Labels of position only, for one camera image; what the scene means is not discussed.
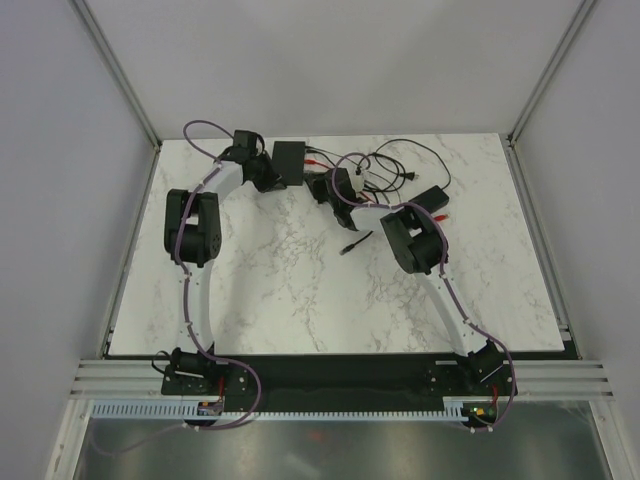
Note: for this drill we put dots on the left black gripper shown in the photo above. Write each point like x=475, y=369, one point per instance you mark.
x=273, y=181

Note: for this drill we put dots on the black power adapter brick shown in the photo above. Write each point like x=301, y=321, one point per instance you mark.
x=432, y=200

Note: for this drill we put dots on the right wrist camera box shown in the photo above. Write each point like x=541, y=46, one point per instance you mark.
x=347, y=185

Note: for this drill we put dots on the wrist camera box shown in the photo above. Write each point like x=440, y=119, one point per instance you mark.
x=249, y=140
x=347, y=185

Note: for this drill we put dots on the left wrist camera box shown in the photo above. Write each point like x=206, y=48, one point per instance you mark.
x=249, y=140

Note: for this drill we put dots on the aluminium front rail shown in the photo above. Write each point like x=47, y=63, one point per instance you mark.
x=553, y=380

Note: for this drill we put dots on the right aluminium frame post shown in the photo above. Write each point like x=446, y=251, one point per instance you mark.
x=578, y=20

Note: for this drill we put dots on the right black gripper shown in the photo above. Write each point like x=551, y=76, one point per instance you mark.
x=316, y=184

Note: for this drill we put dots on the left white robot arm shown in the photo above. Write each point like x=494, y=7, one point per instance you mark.
x=193, y=234

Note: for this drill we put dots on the left aluminium frame post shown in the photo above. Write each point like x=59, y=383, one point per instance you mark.
x=101, y=44

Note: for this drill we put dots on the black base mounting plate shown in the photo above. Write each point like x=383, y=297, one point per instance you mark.
x=327, y=382

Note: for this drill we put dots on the black network switch box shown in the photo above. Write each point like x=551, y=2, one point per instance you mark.
x=288, y=161

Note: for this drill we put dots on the white slotted cable duct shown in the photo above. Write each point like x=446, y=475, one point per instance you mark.
x=192, y=410

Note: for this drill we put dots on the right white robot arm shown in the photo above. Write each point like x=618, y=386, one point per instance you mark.
x=421, y=249

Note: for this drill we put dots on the aluminium frame post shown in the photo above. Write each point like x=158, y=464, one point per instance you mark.
x=101, y=44
x=578, y=20

